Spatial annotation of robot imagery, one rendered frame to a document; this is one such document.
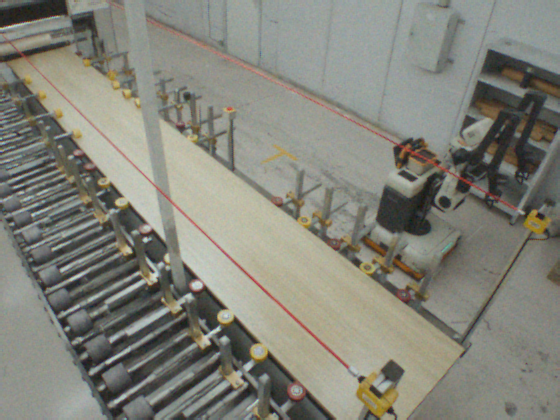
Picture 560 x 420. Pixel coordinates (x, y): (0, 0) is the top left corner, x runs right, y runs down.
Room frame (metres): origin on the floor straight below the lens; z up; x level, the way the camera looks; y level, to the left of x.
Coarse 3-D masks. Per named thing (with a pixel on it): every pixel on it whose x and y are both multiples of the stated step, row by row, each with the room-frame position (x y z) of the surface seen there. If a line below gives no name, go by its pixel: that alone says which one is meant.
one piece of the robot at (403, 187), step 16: (416, 144) 2.74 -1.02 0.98; (400, 176) 2.54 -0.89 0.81; (416, 176) 2.56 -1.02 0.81; (432, 176) 2.58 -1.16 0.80; (384, 192) 2.57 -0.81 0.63; (400, 192) 2.47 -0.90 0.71; (416, 192) 2.47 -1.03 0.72; (384, 208) 2.54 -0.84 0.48; (400, 208) 2.44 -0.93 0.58; (416, 208) 2.53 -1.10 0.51; (384, 224) 2.51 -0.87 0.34; (400, 224) 2.42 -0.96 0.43; (416, 224) 2.47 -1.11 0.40
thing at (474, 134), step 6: (486, 120) 2.45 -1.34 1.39; (474, 126) 2.39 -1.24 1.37; (480, 126) 2.37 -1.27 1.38; (486, 126) 2.40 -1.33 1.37; (468, 132) 2.39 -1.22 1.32; (474, 132) 2.36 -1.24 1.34; (480, 132) 2.34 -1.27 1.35; (486, 132) 2.35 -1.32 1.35; (468, 138) 2.38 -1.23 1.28; (474, 138) 2.35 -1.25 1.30; (480, 138) 2.33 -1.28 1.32; (468, 144) 2.37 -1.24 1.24; (474, 144) 2.35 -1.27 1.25
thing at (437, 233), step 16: (368, 224) 2.58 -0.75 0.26; (432, 224) 2.61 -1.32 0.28; (448, 224) 2.62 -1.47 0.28; (368, 240) 2.54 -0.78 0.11; (384, 240) 2.44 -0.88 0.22; (400, 240) 2.39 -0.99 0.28; (416, 240) 2.40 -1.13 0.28; (432, 240) 2.41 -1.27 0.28; (448, 240) 2.43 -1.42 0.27; (384, 256) 2.41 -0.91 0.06; (400, 256) 2.31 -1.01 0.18; (416, 256) 2.23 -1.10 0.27; (432, 256) 2.24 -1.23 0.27; (416, 272) 2.19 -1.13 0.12
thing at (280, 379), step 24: (24, 96) 3.94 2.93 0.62; (48, 120) 3.26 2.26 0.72; (72, 144) 2.76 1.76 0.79; (96, 192) 2.64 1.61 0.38; (120, 216) 2.18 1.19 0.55; (216, 312) 1.29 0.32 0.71; (240, 336) 1.14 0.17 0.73; (240, 360) 1.21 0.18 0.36; (456, 360) 1.01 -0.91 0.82; (288, 384) 0.88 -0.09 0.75; (312, 408) 0.77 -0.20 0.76
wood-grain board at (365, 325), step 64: (64, 64) 4.18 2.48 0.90; (64, 128) 2.82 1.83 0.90; (128, 128) 2.86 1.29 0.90; (128, 192) 2.04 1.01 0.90; (192, 192) 2.08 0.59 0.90; (256, 192) 2.12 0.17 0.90; (192, 256) 1.52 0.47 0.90; (256, 256) 1.55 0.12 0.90; (320, 256) 1.58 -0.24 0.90; (256, 320) 1.13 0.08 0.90; (320, 320) 1.16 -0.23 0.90; (384, 320) 1.17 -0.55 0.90; (320, 384) 0.82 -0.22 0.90
